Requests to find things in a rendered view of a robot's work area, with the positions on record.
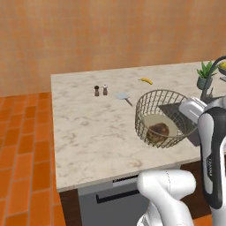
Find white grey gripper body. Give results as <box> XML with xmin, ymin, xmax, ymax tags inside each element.
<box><xmin>177</xmin><ymin>96</ymin><xmax>208</xmax><ymax>125</ymax></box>

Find brown bread loaf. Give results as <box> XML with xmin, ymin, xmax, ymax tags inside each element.
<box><xmin>146</xmin><ymin>122</ymin><xmax>171</xmax><ymax>145</ymax></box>

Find dark brown cabinet door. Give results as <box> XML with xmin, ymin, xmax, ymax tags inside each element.
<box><xmin>179</xmin><ymin>160</ymin><xmax>214</xmax><ymax>220</ymax></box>
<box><xmin>58</xmin><ymin>188</ymin><xmax>84</xmax><ymax>226</ymax></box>

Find dark grey sink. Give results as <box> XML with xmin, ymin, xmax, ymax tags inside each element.
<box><xmin>158</xmin><ymin>95</ymin><xmax>219</xmax><ymax>147</ymax></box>

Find green potted plant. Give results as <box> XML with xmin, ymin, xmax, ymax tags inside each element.
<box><xmin>196</xmin><ymin>60</ymin><xmax>219</xmax><ymax>91</ymax></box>

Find dark grey tap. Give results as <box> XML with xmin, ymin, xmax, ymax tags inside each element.
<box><xmin>200</xmin><ymin>55</ymin><xmax>226</xmax><ymax>102</ymax></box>

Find dark fruit bowl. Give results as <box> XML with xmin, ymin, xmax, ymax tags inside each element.
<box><xmin>217</xmin><ymin>64</ymin><xmax>226</xmax><ymax>77</ymax></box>

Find yellow banana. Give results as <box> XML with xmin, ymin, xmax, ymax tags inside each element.
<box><xmin>138</xmin><ymin>77</ymin><xmax>154</xmax><ymax>86</ymax></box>

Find grey spatula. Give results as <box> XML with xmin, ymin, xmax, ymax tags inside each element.
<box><xmin>115</xmin><ymin>92</ymin><xmax>134</xmax><ymax>108</ymax></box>

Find grey dishwasher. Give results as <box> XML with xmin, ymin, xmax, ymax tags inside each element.
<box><xmin>77</xmin><ymin>172</ymin><xmax>152</xmax><ymax>226</ymax></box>

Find wire basket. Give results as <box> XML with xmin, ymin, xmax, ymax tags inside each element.
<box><xmin>134</xmin><ymin>89</ymin><xmax>199</xmax><ymax>149</ymax></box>

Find black dishwasher handle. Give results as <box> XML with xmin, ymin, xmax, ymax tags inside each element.
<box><xmin>94</xmin><ymin>189</ymin><xmax>141</xmax><ymax>205</ymax></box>

